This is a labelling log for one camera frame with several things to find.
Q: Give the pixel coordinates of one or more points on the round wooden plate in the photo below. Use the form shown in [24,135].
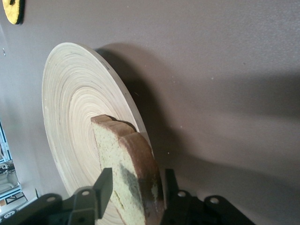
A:
[70,105]

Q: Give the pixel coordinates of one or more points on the yellow quilted oven mitt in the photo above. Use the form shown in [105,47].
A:
[14,11]

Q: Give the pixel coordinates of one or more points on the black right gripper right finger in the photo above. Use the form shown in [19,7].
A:
[172,187]

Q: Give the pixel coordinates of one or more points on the slice of brown-crust bread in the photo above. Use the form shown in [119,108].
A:
[131,164]

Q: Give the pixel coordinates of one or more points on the aluminium frame shelving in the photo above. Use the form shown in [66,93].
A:
[4,145]

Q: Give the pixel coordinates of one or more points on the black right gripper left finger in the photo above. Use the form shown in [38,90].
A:
[103,187]

